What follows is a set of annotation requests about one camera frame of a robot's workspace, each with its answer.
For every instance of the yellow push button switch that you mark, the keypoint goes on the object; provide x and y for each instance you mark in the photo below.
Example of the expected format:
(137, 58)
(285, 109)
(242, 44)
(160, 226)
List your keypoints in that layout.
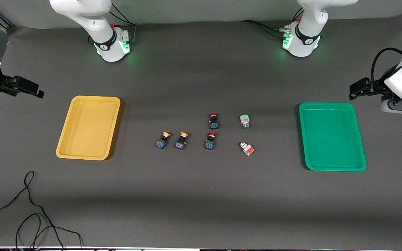
(160, 143)
(180, 144)

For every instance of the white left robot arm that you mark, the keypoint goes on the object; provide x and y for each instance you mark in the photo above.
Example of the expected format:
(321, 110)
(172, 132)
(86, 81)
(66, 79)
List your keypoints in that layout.
(305, 38)

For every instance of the yellow plastic tray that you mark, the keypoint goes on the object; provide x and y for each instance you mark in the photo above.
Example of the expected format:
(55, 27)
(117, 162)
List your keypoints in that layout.
(89, 129)

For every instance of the button switch with orange block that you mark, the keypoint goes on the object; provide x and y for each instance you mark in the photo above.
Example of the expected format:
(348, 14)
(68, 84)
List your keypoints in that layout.
(248, 150)

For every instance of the red push button switch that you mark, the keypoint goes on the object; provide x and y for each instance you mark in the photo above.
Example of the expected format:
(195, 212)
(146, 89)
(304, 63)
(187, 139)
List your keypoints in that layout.
(214, 123)
(209, 144)

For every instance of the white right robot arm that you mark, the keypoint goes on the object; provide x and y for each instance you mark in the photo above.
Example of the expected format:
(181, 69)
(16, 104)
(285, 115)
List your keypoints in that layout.
(106, 38)

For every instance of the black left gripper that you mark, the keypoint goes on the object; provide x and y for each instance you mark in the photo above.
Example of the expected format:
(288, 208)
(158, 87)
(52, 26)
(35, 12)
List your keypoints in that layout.
(376, 87)

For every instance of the green plastic tray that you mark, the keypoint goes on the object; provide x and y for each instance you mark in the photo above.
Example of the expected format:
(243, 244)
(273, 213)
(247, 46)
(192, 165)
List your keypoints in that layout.
(332, 139)

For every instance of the dark grey table mat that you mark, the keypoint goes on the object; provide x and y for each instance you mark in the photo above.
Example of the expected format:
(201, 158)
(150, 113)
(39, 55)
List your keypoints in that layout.
(201, 195)

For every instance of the button switch with green block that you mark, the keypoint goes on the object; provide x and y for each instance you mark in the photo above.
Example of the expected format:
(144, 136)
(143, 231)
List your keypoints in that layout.
(245, 120)

